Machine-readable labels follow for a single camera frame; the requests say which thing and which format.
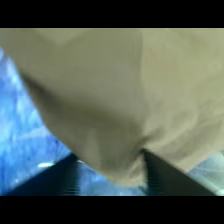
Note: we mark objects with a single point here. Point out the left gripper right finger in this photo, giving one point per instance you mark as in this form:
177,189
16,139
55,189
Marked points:
166,180

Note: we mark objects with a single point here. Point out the brown garment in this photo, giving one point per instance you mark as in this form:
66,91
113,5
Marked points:
116,86

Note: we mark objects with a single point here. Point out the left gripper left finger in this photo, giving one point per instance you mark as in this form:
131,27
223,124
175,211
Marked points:
58,180

